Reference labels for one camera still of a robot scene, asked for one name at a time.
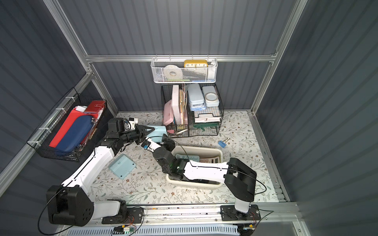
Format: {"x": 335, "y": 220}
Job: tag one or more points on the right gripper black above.
{"x": 165, "y": 143}

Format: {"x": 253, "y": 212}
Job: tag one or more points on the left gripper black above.
{"x": 139, "y": 133}

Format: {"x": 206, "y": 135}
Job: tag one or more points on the light blue calculator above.
{"x": 194, "y": 158}
{"x": 122, "y": 166}
{"x": 157, "y": 134}

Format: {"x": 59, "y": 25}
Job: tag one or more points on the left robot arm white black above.
{"x": 69, "y": 204}

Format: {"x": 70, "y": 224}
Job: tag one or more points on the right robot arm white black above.
{"x": 236, "y": 175}

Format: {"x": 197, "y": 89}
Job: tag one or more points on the beige plastic storage box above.
{"x": 203, "y": 153}

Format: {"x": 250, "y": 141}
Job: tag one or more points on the white round tape box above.
{"x": 211, "y": 96}

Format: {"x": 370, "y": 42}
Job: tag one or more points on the pink case in organizer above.
{"x": 168, "y": 116}

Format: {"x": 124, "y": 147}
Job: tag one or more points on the pink upright book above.
{"x": 176, "y": 104}

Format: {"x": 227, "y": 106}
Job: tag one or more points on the light blue pencil case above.
{"x": 196, "y": 98}

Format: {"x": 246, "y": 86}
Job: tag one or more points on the blue binder clip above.
{"x": 223, "y": 143}

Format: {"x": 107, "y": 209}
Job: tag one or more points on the red wallet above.
{"x": 95, "y": 107}

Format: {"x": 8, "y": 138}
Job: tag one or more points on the white tape roll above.
{"x": 173, "y": 72}

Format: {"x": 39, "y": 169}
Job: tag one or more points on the navy blue pouch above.
{"x": 75, "y": 135}

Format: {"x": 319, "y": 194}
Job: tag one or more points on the red folder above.
{"x": 74, "y": 114}

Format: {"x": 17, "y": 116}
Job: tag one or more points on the white mesh hanging basket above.
{"x": 191, "y": 75}

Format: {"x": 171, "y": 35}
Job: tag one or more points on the yellow clock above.
{"x": 198, "y": 63}

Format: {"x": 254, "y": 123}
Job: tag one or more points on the small circuit board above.
{"x": 124, "y": 229}

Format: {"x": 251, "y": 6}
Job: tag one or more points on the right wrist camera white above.
{"x": 149, "y": 145}

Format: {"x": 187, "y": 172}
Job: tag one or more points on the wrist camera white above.
{"x": 133, "y": 122}
{"x": 149, "y": 145}

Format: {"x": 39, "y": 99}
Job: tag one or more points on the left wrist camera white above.
{"x": 133, "y": 122}

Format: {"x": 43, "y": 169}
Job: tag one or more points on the black wire desk organizer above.
{"x": 209, "y": 115}

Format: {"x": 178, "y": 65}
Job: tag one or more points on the black wire side basket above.
{"x": 41, "y": 139}

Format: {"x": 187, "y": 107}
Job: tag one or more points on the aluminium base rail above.
{"x": 265, "y": 219}

